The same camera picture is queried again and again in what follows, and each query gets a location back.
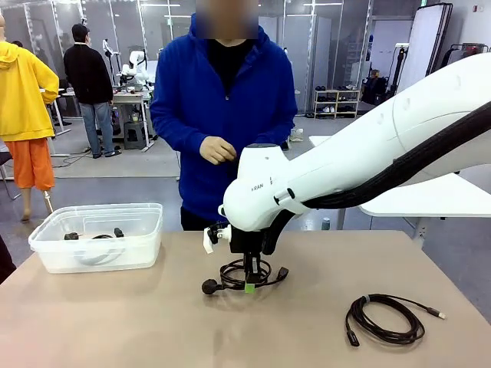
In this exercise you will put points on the person in blue hoodie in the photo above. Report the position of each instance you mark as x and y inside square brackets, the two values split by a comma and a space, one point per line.
[192, 96]

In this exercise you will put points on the person in yellow hoodie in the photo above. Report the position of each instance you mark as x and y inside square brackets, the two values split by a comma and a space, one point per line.
[23, 96]

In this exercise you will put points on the small grey cup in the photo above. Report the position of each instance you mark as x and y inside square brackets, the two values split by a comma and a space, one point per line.
[326, 224]

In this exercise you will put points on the person's right forearm blue sleeve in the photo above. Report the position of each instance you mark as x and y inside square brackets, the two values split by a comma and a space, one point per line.
[172, 130]

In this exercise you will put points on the dark haired person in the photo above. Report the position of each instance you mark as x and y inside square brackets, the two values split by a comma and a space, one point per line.
[17, 43]

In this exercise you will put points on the grey workbench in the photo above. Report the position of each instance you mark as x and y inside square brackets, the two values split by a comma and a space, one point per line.
[130, 97]

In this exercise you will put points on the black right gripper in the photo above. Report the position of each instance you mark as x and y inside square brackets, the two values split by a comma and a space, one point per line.
[245, 241]

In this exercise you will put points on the grey step stool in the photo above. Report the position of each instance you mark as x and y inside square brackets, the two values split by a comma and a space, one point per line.
[134, 134]

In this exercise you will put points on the clear plastic storage container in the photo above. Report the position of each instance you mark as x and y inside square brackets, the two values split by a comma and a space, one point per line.
[145, 245]

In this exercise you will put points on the person's left forearm blue sleeve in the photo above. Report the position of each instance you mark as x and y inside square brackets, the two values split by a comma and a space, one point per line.
[284, 128]

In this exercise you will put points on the small white robot arm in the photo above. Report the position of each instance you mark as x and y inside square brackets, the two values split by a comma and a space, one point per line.
[135, 61]

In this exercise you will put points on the wooden shoe rack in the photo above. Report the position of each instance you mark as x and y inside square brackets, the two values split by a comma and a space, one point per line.
[337, 101]

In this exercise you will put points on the person in black jacket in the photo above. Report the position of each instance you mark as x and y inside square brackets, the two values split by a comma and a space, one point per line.
[86, 73]

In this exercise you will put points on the black luggage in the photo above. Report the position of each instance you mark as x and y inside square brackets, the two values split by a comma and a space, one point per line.
[374, 92]

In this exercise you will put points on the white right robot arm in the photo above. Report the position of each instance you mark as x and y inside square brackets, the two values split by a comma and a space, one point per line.
[383, 126]

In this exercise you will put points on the clothes rack with garments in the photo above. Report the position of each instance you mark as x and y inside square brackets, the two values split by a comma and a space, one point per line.
[475, 49]

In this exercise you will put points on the white folding partition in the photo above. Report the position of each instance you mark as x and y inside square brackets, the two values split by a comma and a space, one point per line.
[422, 46]

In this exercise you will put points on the white table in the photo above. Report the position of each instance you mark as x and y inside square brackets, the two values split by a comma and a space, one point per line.
[441, 199]

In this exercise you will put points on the person's right hand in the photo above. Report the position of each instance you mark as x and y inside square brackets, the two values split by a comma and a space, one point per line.
[215, 150]

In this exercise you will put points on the black pole stand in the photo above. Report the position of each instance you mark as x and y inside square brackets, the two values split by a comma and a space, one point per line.
[399, 67]

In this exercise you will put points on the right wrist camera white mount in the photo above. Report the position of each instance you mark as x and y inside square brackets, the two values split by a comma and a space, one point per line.
[210, 245]

